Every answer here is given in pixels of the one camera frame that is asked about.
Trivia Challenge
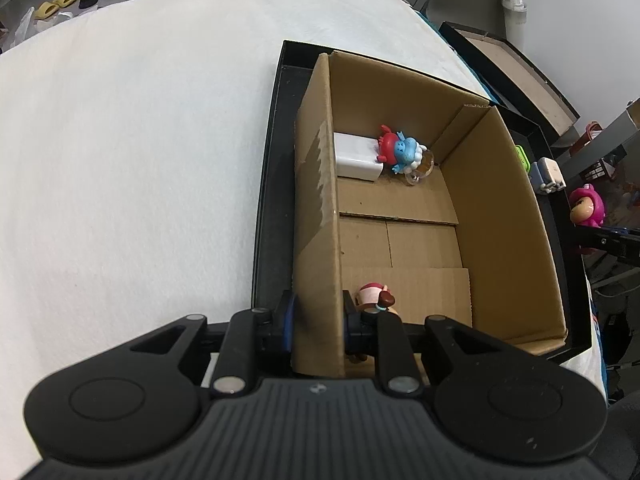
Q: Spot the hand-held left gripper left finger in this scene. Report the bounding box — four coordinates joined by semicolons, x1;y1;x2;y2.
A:
129;290;301;397

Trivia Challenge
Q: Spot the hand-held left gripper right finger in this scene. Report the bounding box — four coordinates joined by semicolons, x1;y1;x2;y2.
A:
341;290;506;396

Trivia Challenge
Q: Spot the brown-haired doll figure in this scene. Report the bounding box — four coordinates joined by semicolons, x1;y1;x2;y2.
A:
350;282;401;318

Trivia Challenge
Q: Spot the pink doll figure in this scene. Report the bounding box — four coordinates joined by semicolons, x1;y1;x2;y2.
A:
570;185;607;228

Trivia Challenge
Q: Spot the brown cardboard box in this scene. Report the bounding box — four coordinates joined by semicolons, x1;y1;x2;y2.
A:
292;50;568;380

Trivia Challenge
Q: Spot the black tray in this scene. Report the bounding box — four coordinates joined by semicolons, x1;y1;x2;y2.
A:
248;40;586;365

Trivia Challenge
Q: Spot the white charger plug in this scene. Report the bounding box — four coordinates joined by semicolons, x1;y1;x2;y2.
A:
332;132;385;181

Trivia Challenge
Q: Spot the blue red figurine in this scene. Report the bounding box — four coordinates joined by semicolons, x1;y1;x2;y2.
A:
376;125;436;186

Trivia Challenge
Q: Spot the grey metal desk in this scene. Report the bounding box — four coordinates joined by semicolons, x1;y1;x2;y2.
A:
552;97;640;181

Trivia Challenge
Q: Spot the purple white toy cube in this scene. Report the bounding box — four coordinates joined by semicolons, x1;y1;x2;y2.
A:
531;156;567;195

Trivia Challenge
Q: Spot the red basket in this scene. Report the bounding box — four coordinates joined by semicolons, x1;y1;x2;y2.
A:
572;121;603;157

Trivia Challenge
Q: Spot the white tube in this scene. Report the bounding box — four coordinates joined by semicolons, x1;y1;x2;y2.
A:
502;4;528;51

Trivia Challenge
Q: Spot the white plastic bag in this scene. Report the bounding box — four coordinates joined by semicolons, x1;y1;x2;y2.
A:
0;7;36;53

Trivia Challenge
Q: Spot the black frame with cardboard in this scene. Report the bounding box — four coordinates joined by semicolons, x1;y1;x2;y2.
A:
437;21;581;136

